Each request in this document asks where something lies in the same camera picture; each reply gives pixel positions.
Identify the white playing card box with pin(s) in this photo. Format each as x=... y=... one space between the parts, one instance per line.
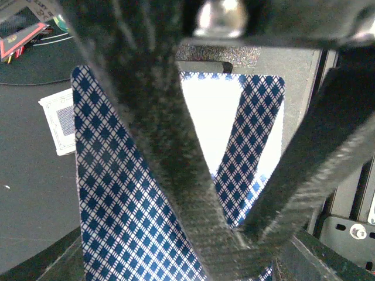
x=59 y=112

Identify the red triangular all-in marker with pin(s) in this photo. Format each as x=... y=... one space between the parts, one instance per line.
x=15 y=44

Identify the green chip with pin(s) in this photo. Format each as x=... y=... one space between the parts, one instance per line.
x=61 y=23

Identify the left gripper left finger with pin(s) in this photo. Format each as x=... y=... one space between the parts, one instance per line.
x=63 y=260

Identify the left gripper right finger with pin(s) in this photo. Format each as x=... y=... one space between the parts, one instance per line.
x=304 y=257

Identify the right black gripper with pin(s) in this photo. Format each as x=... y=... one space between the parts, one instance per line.
x=302 y=24

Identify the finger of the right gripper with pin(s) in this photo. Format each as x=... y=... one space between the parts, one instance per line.
x=131 y=48
x=335 y=137

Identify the round black poker mat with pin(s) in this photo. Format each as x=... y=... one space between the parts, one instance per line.
x=50 y=60

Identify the dealt blue card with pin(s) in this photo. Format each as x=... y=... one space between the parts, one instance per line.
x=17 y=22

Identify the black aluminium mounting rail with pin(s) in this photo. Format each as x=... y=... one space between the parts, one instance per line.
x=344 y=222

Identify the blue patterned card deck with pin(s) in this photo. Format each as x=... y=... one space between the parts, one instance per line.
x=129 y=229

